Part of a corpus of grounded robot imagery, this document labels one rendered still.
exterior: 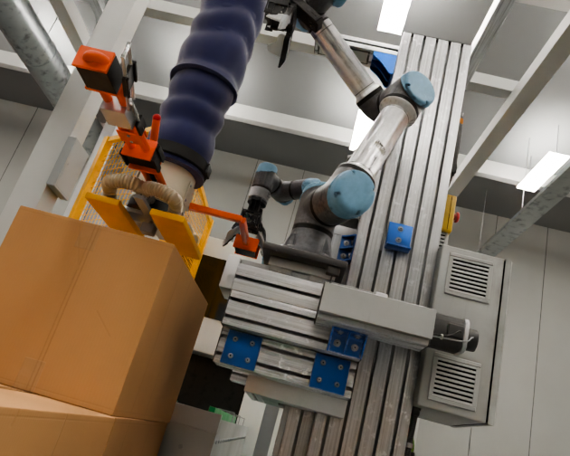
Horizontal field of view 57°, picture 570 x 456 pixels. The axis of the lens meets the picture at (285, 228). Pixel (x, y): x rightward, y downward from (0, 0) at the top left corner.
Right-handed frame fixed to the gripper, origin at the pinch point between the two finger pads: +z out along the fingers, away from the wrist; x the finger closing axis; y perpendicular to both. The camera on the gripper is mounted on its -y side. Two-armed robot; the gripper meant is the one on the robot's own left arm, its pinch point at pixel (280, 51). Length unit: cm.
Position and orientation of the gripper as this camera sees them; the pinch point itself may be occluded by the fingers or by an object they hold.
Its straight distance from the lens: 147.8
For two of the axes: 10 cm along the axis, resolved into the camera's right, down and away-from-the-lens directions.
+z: -2.5, 9.0, -3.6
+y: -9.7, -2.4, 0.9
